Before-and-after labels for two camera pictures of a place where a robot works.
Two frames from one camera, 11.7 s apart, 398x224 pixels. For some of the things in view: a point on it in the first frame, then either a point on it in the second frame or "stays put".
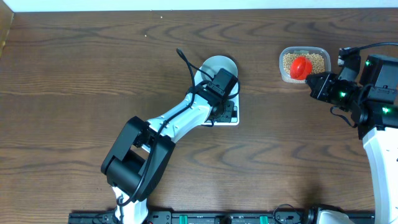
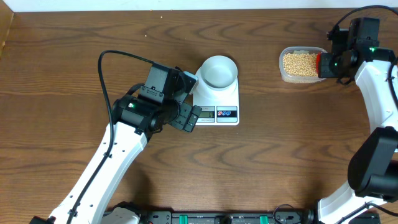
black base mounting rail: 312,217 stays put
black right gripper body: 342,93 -> 331,66
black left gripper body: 225,112 -> 184,112
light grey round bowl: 212,65 stays put
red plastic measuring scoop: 300,67 -> 318,57
